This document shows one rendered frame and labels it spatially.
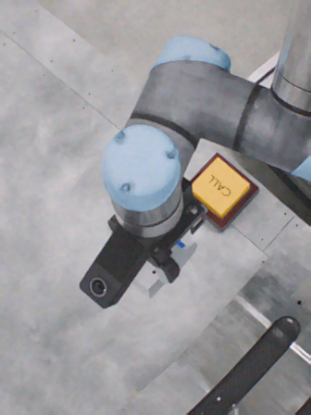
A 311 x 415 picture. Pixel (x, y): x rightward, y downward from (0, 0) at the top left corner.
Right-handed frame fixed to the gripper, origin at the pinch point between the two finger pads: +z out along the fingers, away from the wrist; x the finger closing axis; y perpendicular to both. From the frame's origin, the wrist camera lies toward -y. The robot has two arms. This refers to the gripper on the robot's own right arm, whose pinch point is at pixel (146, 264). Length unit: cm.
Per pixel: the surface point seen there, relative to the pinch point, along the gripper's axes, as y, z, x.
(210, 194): 14.4, 11.3, 2.5
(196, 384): -6.8, 6.3, -14.4
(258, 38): 68, 95, 37
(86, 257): -2.7, 15.0, 10.1
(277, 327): 5.8, 6.3, -17.1
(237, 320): 3.0, 6.3, -12.5
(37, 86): 11.0, 15.0, 33.5
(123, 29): 50, 95, 61
